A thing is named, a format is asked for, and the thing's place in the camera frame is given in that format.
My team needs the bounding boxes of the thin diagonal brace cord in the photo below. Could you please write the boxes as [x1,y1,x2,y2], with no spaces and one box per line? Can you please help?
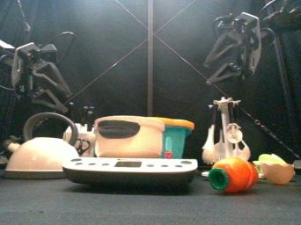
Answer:
[63,0,199,104]
[113,0,301,161]

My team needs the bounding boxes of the black toy knife handle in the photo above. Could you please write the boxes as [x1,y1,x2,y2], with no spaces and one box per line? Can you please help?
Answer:
[88,106,96,130]
[69,101,75,126]
[82,105,90,126]

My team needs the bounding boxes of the white toy fork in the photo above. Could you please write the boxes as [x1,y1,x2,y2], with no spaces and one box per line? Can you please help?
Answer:
[216,128,229,162]

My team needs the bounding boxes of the white toy pizza cutter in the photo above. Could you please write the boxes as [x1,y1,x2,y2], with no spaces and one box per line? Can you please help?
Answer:
[227,100,245,144]

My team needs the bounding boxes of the green toy lettuce leaf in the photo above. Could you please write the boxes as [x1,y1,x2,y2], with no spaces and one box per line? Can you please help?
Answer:
[252,153,290,174]

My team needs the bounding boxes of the white toy utensil rack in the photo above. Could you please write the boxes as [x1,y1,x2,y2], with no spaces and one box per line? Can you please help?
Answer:
[212,97,243,161]

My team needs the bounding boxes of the white toy spoon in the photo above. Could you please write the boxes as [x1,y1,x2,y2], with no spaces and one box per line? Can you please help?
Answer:
[237,100,252,162]

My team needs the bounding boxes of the teal container orange lid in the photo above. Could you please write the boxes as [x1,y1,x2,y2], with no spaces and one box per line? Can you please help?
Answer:
[150,116,196,160]

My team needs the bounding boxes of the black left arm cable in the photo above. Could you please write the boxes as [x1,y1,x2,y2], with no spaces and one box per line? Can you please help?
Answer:
[46,31,77,64]

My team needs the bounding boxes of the white toy kettle grey handle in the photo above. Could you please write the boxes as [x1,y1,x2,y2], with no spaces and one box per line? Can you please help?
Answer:
[3,112,82,180]

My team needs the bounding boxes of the orange toy bottle green cap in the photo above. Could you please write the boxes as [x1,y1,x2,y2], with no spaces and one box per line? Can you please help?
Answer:
[208,156,260,193]

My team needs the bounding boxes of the white toy knife block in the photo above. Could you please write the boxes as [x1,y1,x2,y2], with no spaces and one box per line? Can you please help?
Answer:
[63,122,98,158]

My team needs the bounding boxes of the cream toy pot grey handle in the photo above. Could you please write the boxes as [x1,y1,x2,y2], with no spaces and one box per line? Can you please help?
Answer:
[93,115,168,159]

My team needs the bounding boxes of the toy broken eggshell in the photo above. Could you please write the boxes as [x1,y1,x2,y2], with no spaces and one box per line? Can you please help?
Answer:
[260,162,296,185]

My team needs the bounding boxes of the black toy scissors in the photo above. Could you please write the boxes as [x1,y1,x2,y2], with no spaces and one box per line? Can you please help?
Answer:
[74,138,93,156]

